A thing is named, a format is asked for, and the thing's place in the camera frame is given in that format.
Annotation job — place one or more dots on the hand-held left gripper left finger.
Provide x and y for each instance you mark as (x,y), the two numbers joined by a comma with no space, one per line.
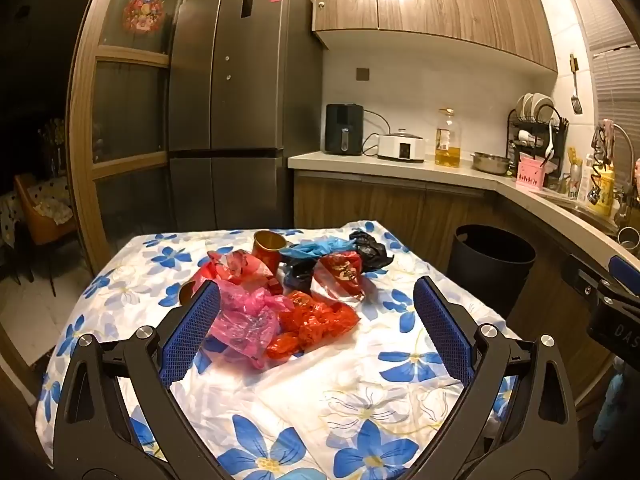
(192,330)

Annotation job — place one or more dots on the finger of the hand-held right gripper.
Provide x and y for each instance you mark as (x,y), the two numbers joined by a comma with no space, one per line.
(625,269)
(582,271)

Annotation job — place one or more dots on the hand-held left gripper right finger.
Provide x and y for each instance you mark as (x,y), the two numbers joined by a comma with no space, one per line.
(440,330)

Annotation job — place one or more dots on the red cup gold inside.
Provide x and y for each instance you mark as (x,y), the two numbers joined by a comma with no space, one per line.
(266,257)
(187,294)

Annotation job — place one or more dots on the translucent pink plastic bag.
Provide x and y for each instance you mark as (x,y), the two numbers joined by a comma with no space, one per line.
(245,322)

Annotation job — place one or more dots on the red printed plastic bag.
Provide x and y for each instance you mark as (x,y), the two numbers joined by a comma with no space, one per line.
(235,267)

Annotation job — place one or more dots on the black round trash bin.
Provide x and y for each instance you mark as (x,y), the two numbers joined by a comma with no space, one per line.
(490,265)

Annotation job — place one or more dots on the black printed plastic bag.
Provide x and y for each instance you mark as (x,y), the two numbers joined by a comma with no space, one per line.
(372,250)

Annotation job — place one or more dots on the red snack packet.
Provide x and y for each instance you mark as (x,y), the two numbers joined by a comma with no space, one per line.
(342,271)

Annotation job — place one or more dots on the orange-red plastic bag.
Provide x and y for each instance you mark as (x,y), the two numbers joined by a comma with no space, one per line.
(310,325)

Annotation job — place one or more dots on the small dark plastic bag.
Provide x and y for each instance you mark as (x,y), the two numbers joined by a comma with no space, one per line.
(297,276)

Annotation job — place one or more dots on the stainless steel cup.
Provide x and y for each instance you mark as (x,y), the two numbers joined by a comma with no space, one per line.
(629,239)

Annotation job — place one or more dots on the stainless steel sink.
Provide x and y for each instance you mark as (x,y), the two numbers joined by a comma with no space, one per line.
(585,212)

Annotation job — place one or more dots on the yellow detergent bottle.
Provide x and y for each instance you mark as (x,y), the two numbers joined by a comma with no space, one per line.
(605,190)

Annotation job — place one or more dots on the beer can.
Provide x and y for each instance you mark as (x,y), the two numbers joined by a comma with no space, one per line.
(575,182)

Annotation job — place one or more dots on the pink utensil holder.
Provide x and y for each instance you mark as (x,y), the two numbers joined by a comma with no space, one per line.
(531,175)

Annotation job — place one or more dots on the silver kitchen faucet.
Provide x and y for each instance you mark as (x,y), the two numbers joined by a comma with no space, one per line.
(627,160)

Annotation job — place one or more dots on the white ladle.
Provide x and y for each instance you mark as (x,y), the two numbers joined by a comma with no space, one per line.
(550,147)

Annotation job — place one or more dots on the dark rag on faucet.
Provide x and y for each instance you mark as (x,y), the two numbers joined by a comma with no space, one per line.
(602,140)

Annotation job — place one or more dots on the blue floral tablecloth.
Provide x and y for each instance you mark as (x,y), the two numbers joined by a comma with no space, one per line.
(320,390)

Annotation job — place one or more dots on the wooden base cabinets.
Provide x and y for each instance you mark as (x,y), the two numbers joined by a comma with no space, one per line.
(380,210)

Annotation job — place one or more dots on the black dish rack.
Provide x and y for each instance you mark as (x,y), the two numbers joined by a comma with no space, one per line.
(560,135)

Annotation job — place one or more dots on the stainless steel basin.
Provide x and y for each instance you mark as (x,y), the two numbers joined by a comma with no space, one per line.
(490,165)

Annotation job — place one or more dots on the hanging slotted spatula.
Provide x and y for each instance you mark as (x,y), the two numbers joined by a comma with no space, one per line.
(576,105)

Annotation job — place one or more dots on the row of white plates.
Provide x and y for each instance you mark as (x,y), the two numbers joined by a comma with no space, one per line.
(535,105)

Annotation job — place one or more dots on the beige kitchen countertop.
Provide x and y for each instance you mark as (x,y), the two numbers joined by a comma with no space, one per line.
(380,167)

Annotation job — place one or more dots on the orange chair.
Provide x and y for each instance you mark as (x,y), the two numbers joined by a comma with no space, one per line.
(45,237)

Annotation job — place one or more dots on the window blinds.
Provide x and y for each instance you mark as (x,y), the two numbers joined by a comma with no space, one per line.
(615,85)

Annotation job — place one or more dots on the white electric cooker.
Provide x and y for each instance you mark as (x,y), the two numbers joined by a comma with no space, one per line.
(400,150)

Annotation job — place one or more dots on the cooking oil bottle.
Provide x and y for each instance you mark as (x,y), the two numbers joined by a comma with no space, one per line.
(447,145)

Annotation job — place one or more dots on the black air fryer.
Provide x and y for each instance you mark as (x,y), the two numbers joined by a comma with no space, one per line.
(344,127)

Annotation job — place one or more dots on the grey multi-door refrigerator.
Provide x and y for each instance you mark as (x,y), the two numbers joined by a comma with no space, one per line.
(240,110)

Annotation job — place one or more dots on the wood-framed glass sliding door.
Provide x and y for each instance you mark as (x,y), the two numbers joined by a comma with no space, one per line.
(130,105)

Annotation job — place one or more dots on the round floral window decal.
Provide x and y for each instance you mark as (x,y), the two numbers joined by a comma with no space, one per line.
(145,14)

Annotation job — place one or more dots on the dark wall socket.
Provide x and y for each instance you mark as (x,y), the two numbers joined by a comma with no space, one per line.
(362,74)

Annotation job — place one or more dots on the wooden wall cabinets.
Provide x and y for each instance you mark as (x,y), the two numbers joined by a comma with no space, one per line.
(440,5)

